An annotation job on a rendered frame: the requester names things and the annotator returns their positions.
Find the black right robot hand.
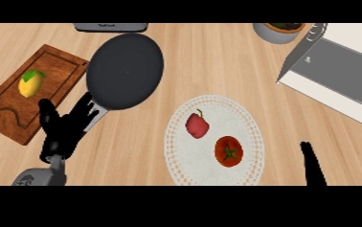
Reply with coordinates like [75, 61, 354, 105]
[300, 141, 328, 187]

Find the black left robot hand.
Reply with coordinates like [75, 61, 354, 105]
[37, 91, 100, 165]

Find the red tomato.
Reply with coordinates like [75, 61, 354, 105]
[214, 135, 245, 169]

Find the white round placemat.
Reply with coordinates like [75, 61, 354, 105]
[162, 94, 267, 187]

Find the grey white tiered shelf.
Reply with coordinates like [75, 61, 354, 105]
[276, 22, 362, 125]

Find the brown wooden cutting board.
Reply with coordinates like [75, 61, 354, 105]
[0, 43, 90, 147]

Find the yellow lemon with leaf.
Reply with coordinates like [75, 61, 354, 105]
[16, 69, 49, 99]

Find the dark grey frying pan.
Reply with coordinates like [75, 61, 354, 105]
[83, 33, 165, 133]

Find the red bell pepper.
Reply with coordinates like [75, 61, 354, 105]
[183, 108, 211, 140]

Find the grey appliance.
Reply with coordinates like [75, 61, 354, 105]
[72, 22, 149, 34]

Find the grey plant pot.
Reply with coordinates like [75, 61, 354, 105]
[251, 22, 307, 45]

